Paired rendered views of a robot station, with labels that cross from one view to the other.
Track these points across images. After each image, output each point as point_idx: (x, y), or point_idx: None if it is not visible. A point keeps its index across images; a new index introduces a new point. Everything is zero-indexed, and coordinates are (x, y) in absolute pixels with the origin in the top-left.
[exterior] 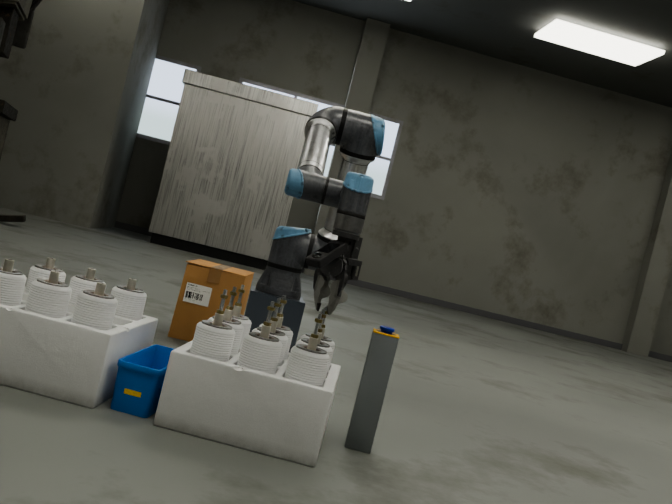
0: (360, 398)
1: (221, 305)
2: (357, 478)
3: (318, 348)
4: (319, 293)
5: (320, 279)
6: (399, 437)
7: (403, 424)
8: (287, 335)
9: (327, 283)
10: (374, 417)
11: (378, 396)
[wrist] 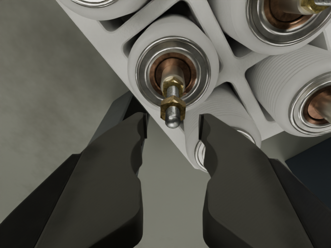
0: (117, 117)
1: None
2: (45, 7)
3: (99, 1)
4: (212, 144)
5: (260, 219)
6: (147, 176)
7: (173, 208)
8: (278, 96)
9: (203, 227)
10: (105, 118)
11: (97, 133)
